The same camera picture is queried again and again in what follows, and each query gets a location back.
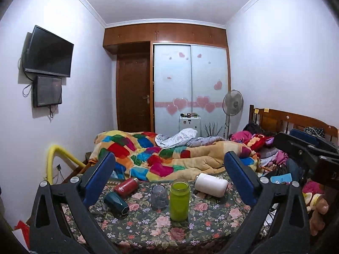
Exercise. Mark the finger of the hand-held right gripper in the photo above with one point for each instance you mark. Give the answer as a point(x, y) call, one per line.
point(304, 137)
point(296, 148)

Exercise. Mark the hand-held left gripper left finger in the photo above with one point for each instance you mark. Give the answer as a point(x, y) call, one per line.
point(98, 180)

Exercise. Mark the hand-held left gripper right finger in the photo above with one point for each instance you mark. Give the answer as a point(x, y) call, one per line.
point(239, 177)

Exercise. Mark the dark teal cup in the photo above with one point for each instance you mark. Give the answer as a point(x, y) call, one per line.
point(116, 202)

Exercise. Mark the white cup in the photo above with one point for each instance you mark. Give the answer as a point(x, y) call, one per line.
point(211, 184)

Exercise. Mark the red thermos bottle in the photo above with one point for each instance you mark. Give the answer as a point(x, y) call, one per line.
point(127, 187)

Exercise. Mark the clear glass cup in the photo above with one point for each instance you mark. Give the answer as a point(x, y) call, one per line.
point(159, 197)

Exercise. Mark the black polka dot cloth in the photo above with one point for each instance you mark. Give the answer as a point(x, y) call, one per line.
point(314, 131)

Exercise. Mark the pile of clothes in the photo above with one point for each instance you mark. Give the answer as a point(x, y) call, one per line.
point(274, 157)

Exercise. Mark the wooden bed headboard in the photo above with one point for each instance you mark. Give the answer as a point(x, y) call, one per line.
point(286, 120)

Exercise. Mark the blue booklet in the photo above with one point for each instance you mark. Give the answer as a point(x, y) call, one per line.
point(281, 178)

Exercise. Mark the red plush toy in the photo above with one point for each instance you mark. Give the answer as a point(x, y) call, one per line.
point(261, 141)

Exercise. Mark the pink clothing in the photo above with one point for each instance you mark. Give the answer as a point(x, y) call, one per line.
point(239, 137)

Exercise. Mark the brown plush toy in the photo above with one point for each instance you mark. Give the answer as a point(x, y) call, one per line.
point(317, 211)

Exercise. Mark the yellow padded pipe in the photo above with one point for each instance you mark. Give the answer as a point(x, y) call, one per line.
point(57, 158)

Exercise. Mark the black bag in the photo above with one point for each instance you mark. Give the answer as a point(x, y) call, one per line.
point(253, 129)

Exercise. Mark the dark spiky plant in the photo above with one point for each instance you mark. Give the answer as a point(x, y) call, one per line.
point(213, 131)

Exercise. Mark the colourful patchwork blanket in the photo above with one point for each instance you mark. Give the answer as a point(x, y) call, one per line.
point(148, 156)

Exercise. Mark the floral bed sheet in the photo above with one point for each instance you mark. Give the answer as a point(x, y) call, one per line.
point(148, 225)

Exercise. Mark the grey striped cloth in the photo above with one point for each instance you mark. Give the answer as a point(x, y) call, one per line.
point(177, 139)

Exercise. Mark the small white cabinet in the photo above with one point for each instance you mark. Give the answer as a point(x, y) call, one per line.
point(189, 123)

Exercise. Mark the standing electric fan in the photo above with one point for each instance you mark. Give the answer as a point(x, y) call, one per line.
point(232, 103)

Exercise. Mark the red bag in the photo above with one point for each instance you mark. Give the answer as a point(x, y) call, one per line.
point(22, 231)

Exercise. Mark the brown wooden door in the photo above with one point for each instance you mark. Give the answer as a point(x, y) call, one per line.
point(133, 92)

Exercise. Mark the wardrobe with pink hearts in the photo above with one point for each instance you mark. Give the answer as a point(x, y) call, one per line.
point(190, 90)

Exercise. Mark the wooden overhead cabinet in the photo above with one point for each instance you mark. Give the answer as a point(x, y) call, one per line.
point(164, 34)

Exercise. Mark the small black wall monitor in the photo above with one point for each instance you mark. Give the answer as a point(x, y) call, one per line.
point(47, 91)

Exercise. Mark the wall-mounted black television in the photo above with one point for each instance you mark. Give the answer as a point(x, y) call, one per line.
point(49, 53)

